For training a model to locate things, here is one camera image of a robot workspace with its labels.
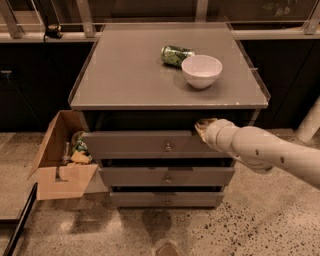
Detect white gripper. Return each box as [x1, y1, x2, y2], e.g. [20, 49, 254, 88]
[195, 118, 240, 154]

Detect grey top drawer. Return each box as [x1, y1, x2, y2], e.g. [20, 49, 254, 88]
[83, 130, 228, 159]

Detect grey drawer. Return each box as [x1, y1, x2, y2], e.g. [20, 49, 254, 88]
[83, 130, 228, 159]
[99, 167, 235, 186]
[110, 192, 224, 208]

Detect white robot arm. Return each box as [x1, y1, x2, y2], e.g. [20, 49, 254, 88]
[195, 118, 320, 189]

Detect grey drawer cabinet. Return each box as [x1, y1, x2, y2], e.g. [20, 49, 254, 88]
[69, 23, 270, 196]

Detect grey middle drawer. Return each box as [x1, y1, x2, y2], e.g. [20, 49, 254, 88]
[99, 167, 235, 186]

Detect grey bottom drawer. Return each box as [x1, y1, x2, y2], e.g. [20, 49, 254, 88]
[110, 192, 224, 208]

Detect open cardboard box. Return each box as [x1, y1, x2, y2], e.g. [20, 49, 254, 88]
[28, 110, 98, 200]

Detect white ceramic bowl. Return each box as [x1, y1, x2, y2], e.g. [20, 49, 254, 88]
[181, 55, 223, 89]

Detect green soda can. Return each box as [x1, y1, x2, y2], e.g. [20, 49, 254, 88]
[161, 45, 195, 67]

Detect green snack bag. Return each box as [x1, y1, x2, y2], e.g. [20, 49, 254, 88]
[71, 131, 92, 162]

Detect yellow sponge piece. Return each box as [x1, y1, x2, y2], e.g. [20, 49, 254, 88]
[71, 151, 90, 164]

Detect clear bottle in box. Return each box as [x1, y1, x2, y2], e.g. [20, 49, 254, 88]
[62, 142, 71, 165]

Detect small dark object on ledge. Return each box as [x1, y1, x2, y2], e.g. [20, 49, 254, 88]
[45, 24, 63, 39]

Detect black bar on floor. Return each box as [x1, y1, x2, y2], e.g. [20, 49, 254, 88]
[0, 183, 38, 256]

